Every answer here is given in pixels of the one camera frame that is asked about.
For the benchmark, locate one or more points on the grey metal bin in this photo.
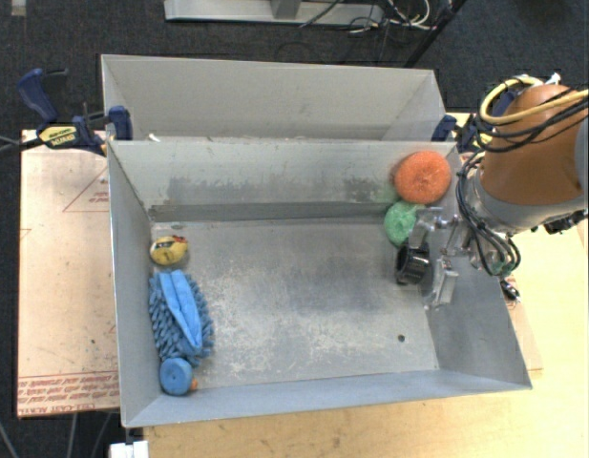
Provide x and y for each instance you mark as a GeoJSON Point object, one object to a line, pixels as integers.
{"type": "Point", "coordinates": [313, 279]}

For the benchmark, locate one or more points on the blue microfibre duster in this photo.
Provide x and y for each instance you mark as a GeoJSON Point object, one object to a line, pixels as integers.
{"type": "Point", "coordinates": [179, 313]}

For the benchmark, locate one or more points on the black cylinder on white bracket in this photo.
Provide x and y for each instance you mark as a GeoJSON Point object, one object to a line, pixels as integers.
{"type": "Point", "coordinates": [563, 222]}

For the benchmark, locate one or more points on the blue round toy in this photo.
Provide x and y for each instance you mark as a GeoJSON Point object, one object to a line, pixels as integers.
{"type": "Point", "coordinates": [175, 376]}

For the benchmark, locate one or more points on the brown cardboard board, red print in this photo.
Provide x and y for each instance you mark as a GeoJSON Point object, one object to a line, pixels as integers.
{"type": "Point", "coordinates": [65, 279]}

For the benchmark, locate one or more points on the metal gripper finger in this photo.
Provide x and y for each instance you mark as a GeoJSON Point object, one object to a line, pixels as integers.
{"type": "Point", "coordinates": [446, 279]}
{"type": "Point", "coordinates": [435, 220]}

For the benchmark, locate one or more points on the green round scrubber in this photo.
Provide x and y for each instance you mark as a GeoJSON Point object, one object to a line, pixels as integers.
{"type": "Point", "coordinates": [399, 222]}

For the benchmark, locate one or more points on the black ribbed roller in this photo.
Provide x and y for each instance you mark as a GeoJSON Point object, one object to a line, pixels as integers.
{"type": "Point", "coordinates": [411, 265]}

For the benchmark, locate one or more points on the yellow toy duck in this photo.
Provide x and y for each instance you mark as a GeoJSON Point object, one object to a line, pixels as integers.
{"type": "Point", "coordinates": [167, 251]}

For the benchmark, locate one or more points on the orange round scrubber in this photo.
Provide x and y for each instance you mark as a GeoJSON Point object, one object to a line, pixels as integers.
{"type": "Point", "coordinates": [422, 177]}

